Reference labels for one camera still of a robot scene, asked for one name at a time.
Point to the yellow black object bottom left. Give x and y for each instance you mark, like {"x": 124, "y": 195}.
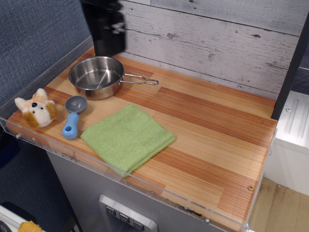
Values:
{"x": 27, "y": 226}

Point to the green folded microfiber cloth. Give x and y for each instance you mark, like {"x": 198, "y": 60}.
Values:
{"x": 127, "y": 139}

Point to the silver dispenser button panel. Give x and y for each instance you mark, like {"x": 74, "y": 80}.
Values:
{"x": 131, "y": 220}

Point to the blue grey toy scoop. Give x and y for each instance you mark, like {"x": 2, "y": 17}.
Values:
{"x": 75, "y": 105}

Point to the grey toy fridge cabinet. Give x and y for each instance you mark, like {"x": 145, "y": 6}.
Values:
{"x": 175, "y": 200}

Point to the clear acrylic table guard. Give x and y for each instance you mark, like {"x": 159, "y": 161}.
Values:
{"x": 167, "y": 150}

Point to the white aluminium side box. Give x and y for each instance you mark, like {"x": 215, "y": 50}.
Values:
{"x": 288, "y": 161}

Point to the silver metal pot with handle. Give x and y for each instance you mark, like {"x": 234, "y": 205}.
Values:
{"x": 99, "y": 78}

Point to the black right frame post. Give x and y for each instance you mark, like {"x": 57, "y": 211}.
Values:
{"x": 292, "y": 71}

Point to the plush corgi dog head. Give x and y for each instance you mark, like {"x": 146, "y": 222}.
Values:
{"x": 39, "y": 111}

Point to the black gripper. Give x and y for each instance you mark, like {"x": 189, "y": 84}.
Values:
{"x": 107, "y": 26}

